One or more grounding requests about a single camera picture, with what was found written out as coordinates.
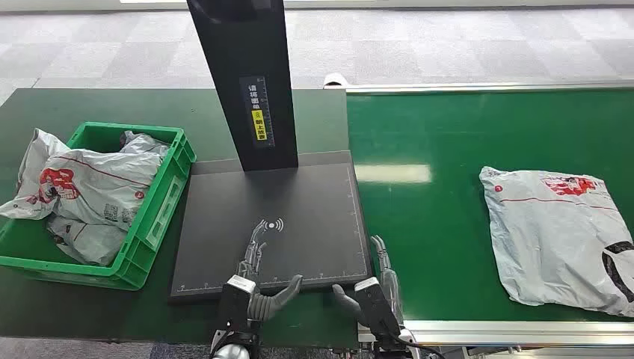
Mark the black inbound scanner machine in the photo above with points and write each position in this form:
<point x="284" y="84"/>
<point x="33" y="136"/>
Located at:
<point x="277" y="233"/>

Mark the large grey courier package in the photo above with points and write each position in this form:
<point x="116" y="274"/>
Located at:
<point x="550" y="238"/>

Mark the silver conveyor side rail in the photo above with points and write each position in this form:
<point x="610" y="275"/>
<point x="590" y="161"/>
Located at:
<point x="475" y="87"/>
<point x="505" y="332"/>

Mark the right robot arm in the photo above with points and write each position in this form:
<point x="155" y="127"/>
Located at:
<point x="401" y="347"/>

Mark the grey package with red print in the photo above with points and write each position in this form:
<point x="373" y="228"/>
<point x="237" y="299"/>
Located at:
<point x="99" y="183"/>

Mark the green plastic crate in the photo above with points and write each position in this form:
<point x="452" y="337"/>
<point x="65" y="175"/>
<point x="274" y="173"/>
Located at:
<point x="163" y="198"/>

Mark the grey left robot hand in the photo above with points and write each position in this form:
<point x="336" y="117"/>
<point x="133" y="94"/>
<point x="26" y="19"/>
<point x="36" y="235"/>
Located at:
<point x="270" y="303"/>

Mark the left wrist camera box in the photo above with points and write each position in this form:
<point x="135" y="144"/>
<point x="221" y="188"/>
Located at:
<point x="237" y="302"/>

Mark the yellow black label sticker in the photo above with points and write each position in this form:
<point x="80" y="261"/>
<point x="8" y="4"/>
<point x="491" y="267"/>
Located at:
<point x="258" y="116"/>

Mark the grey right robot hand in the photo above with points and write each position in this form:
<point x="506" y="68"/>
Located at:
<point x="391" y="287"/>

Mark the green conveyor belt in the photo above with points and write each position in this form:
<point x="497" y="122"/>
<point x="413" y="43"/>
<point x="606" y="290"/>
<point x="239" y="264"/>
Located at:
<point x="436" y="218"/>

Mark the small grey package red line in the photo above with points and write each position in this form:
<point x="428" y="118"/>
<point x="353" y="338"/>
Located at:
<point x="91" y="243"/>

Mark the crumpled grey mailer bag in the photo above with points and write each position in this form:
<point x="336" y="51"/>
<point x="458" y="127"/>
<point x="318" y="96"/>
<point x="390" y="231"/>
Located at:
<point x="143" y="143"/>

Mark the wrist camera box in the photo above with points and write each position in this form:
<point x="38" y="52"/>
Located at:
<point x="376" y="307"/>
<point x="237" y="302"/>

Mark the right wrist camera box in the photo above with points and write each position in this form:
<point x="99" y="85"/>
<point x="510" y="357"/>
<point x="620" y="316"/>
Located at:
<point x="376" y="307"/>

